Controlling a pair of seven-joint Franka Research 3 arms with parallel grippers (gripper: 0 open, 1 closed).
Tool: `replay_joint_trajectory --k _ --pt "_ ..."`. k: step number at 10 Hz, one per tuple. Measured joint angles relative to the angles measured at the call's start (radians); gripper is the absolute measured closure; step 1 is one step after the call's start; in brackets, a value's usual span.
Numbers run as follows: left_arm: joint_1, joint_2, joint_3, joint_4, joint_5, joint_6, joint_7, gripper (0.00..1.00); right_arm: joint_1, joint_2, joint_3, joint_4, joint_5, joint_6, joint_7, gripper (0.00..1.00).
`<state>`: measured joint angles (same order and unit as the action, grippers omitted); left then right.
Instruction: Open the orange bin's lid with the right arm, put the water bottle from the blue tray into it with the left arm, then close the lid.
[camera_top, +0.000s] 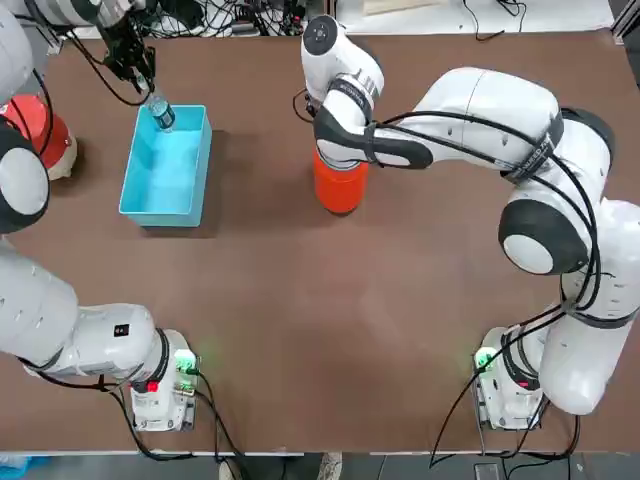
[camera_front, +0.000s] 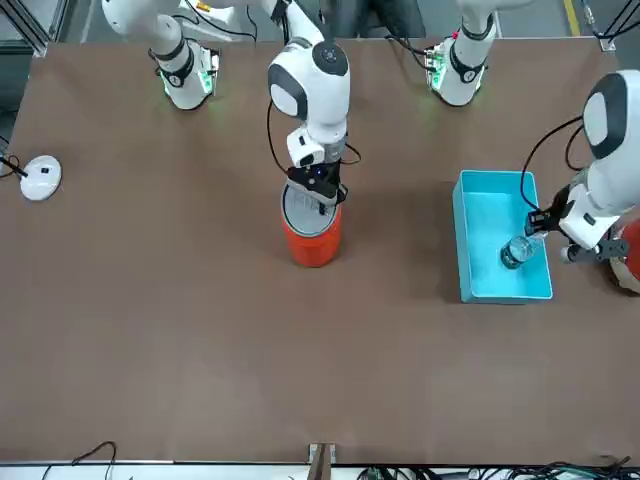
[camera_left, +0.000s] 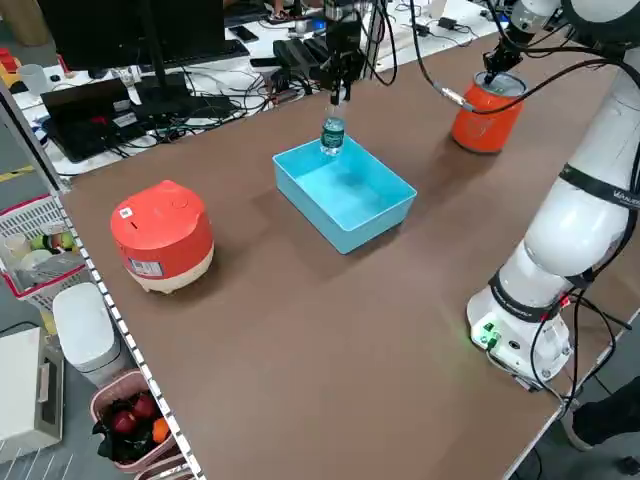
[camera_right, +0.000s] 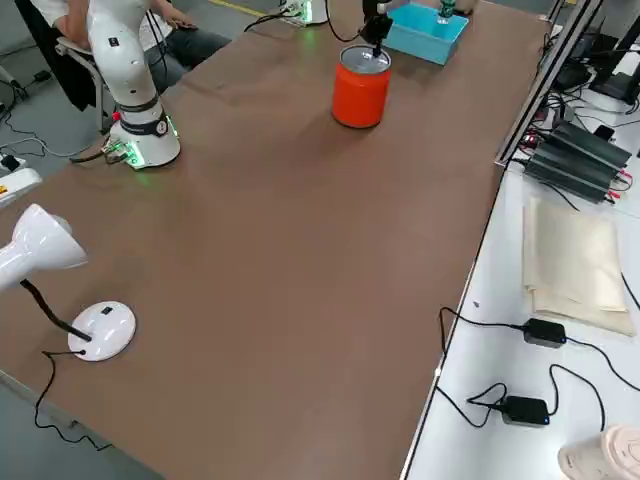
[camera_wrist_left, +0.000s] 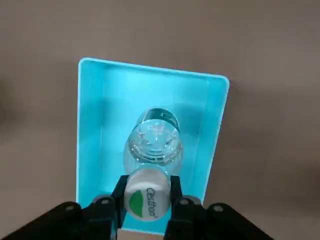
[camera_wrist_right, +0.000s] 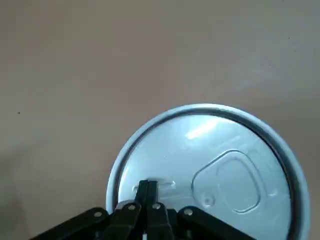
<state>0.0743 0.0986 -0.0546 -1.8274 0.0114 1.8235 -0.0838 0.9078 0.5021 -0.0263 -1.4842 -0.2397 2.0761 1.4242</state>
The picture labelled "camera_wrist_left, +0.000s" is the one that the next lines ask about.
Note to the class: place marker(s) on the clear water bottle white cap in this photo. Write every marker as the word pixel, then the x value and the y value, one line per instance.
pixel 153 147

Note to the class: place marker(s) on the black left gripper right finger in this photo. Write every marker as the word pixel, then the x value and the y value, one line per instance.
pixel 190 217

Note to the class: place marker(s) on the blue plastic tray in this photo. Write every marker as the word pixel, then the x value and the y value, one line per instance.
pixel 95 130

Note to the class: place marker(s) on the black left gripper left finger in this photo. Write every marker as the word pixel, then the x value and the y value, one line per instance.
pixel 100 215

